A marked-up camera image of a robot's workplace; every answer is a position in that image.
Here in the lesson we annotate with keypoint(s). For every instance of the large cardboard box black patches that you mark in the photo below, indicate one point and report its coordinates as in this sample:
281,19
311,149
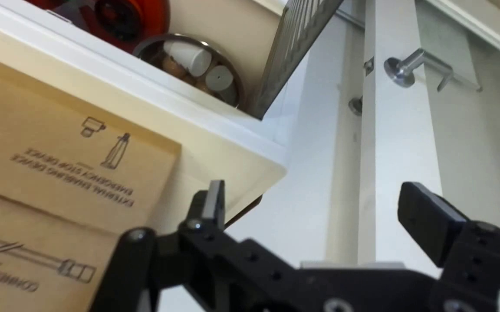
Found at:
59,167

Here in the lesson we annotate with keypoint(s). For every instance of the round metal bowl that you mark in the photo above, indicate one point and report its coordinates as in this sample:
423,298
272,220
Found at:
232,92

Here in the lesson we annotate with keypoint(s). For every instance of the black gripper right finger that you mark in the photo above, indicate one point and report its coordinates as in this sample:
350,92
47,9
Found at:
429,222

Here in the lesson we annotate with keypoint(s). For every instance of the white paper cup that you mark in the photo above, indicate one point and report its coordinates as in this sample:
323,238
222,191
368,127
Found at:
219,78
189,56

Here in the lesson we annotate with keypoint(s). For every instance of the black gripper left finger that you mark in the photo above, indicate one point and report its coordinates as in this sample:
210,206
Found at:
213,201

